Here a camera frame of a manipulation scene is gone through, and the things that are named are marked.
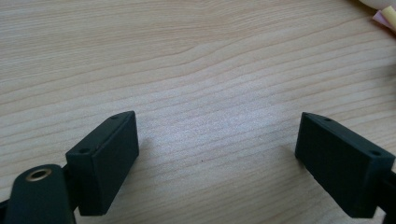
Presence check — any pink and yellow object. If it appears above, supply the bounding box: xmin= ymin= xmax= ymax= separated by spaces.
xmin=358 ymin=0 xmax=396 ymax=33

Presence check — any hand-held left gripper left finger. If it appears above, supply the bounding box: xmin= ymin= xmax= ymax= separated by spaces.
xmin=64 ymin=110 xmax=140 ymax=217

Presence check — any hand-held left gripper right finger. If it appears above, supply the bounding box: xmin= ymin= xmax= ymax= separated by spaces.
xmin=294 ymin=111 xmax=396 ymax=219

